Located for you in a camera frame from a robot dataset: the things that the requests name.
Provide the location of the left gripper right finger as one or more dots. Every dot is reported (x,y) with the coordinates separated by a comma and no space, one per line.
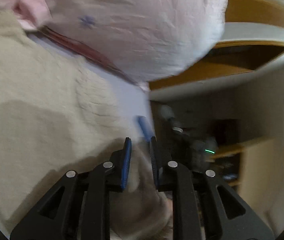
(204,205)

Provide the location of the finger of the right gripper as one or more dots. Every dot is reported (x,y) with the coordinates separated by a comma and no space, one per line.
(145,127)

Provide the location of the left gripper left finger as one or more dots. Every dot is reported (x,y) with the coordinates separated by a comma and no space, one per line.
(77,205)

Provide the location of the beige knitted sweater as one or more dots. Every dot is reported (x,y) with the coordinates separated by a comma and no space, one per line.
(31,162)

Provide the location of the lavender bed sheet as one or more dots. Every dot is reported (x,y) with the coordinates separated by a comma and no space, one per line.
(132,102)

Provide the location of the wooden cabinet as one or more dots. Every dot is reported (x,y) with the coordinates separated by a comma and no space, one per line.
(247,164)

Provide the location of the pink floral pillow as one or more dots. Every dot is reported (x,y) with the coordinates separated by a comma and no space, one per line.
(141,40)

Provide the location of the wooden headboard shelf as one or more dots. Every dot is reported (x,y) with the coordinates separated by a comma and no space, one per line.
(252,44)

